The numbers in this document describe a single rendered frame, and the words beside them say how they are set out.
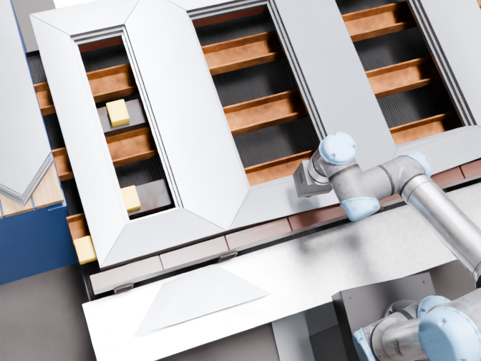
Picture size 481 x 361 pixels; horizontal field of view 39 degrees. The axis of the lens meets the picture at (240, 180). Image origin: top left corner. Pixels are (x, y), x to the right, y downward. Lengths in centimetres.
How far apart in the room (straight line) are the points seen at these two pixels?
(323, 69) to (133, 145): 59
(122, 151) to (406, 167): 86
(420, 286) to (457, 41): 75
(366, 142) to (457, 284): 110
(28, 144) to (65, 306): 90
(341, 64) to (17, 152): 93
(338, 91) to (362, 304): 60
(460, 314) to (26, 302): 172
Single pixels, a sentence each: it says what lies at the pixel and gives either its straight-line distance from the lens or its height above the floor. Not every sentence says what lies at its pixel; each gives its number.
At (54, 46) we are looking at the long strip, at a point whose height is 86.
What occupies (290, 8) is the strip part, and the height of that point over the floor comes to 86.
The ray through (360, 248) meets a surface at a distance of 203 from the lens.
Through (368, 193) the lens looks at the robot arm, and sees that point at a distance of 150.
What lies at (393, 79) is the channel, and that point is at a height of 68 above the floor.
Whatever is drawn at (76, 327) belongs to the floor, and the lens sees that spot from 258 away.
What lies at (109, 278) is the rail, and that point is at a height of 83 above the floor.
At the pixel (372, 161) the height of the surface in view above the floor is 86.
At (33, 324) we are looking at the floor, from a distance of 260.
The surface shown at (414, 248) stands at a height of 68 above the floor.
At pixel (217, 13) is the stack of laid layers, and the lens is 205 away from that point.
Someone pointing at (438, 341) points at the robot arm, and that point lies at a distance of 131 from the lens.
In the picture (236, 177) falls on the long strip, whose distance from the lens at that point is 180.
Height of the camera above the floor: 255
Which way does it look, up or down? 70 degrees down
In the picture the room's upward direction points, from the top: 25 degrees clockwise
